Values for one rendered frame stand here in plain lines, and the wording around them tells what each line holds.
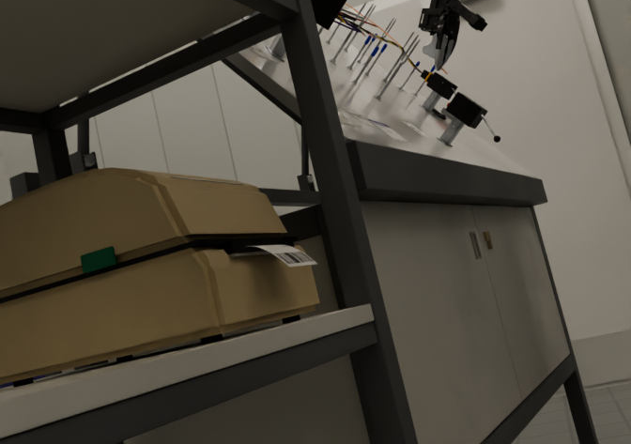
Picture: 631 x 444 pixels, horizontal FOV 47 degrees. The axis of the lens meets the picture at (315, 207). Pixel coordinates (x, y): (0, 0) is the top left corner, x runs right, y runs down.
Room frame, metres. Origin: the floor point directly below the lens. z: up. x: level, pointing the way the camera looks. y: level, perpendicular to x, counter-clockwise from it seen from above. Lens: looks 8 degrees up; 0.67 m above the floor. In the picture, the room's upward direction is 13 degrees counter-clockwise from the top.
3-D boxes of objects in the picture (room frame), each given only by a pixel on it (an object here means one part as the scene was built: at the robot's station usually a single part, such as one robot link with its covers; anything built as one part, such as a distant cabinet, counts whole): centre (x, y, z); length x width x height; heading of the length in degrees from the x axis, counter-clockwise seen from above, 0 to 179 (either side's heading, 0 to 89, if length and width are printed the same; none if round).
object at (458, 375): (1.22, -0.17, 0.60); 0.55 x 0.02 x 0.39; 153
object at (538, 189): (1.45, -0.32, 0.83); 1.18 x 0.05 x 0.06; 153
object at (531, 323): (1.70, -0.43, 0.60); 0.55 x 0.03 x 0.39; 153
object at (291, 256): (0.72, 0.04, 0.73); 0.06 x 0.05 x 0.03; 156
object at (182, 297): (0.79, 0.20, 0.76); 0.30 x 0.21 x 0.20; 66
